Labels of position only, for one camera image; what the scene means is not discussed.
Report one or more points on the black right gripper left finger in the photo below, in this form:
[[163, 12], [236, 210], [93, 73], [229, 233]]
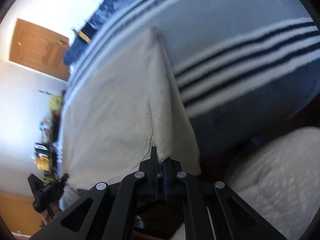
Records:
[[105, 211]]

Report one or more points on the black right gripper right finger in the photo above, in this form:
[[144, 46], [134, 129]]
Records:
[[212, 210]]

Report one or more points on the beige knit sweater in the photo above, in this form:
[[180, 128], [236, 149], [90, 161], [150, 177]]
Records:
[[111, 119]]

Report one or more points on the yellow box on shelf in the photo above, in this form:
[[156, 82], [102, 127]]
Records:
[[42, 162]]

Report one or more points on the dark cluttered side shelf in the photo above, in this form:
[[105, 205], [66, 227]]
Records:
[[49, 145]]

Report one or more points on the yellow plastic bag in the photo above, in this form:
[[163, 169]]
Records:
[[55, 103]]

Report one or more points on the wooden door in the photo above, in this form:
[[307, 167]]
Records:
[[40, 49]]

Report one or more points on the blue striped bed blanket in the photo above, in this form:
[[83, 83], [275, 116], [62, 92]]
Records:
[[224, 55]]

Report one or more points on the rolled blue patterned quilt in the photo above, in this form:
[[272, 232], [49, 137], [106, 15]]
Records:
[[84, 36]]

